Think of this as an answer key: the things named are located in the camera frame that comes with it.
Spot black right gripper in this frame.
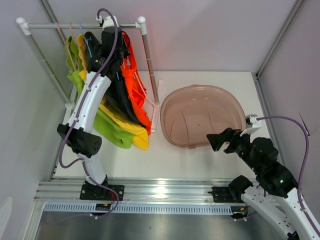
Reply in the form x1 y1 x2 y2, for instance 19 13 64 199
205 127 261 173

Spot orange shorts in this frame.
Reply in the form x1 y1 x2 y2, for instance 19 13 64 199
121 31 152 135

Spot pink wire hanger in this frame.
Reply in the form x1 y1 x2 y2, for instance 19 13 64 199
122 53 159 110

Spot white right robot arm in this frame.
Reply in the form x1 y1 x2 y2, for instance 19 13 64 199
206 128 320 240

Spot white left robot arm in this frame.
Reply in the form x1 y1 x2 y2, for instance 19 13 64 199
57 26 123 200

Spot olive green shorts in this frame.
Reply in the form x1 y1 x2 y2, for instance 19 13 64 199
84 31 101 64

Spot navy dark shorts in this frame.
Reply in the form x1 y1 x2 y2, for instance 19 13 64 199
105 71 144 127

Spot yellow shorts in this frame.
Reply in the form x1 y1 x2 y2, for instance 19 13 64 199
76 34 149 151

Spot lime green shorts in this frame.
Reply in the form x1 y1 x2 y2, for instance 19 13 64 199
66 35 134 149

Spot translucent pink plastic basin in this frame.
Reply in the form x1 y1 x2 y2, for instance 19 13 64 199
160 84 246 149

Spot metal clothes rack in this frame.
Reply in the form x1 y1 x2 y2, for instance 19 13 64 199
15 16 164 133

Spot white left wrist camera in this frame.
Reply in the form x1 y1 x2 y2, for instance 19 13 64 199
96 15 120 29

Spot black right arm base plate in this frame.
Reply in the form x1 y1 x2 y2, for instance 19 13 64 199
207 186 242 203

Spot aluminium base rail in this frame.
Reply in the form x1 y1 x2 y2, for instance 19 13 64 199
33 177 232 204

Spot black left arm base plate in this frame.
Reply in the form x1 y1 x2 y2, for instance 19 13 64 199
79 182 125 201

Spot slotted grey cable duct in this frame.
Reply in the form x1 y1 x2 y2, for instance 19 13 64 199
43 201 245 216

